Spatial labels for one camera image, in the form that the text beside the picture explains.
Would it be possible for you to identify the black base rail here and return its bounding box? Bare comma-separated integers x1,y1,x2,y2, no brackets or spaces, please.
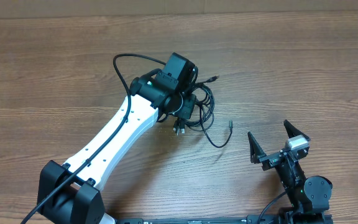
115,213,334,224

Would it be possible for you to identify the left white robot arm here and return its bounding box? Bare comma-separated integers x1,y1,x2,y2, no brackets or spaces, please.
23,53,198,223

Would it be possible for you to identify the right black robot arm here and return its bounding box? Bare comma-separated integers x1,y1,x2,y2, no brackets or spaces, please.
247,120,333,224

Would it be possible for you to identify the black cable bundle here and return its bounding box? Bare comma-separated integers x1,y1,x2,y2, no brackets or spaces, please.
157,66,234,149

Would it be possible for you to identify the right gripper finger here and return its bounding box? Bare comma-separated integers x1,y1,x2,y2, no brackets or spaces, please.
283,119,310,141
247,131,266,164

